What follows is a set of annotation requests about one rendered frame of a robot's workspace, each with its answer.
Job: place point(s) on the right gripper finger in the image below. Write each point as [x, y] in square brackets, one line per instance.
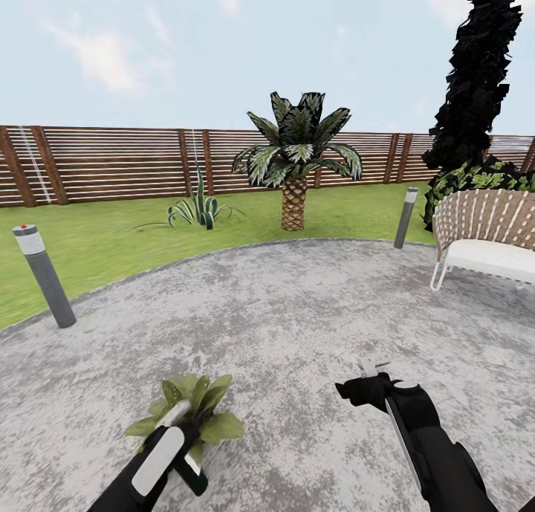
[342, 389]

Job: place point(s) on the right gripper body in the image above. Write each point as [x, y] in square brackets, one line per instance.
[361, 390]

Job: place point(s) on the garden chair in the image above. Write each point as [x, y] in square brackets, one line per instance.
[490, 231]

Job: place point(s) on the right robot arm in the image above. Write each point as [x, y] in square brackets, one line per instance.
[445, 473]

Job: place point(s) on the bush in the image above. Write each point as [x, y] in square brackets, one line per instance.
[296, 144]
[490, 173]
[206, 208]

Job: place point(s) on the insectifuge atomizer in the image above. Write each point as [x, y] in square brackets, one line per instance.
[192, 475]

